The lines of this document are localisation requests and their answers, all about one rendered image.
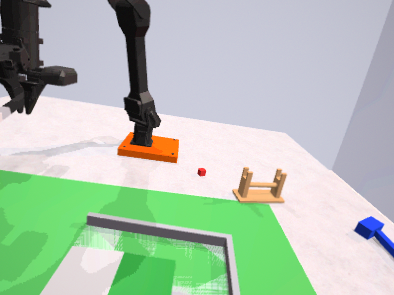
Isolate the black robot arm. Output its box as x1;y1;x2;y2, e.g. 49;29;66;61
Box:
0;0;161;147

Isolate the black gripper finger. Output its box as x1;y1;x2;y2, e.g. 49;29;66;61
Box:
19;80;47;115
0;74;26;114

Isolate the green flat surface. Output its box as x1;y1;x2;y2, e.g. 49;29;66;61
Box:
0;170;317;295

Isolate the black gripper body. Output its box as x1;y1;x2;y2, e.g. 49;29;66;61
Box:
0;28;77;86

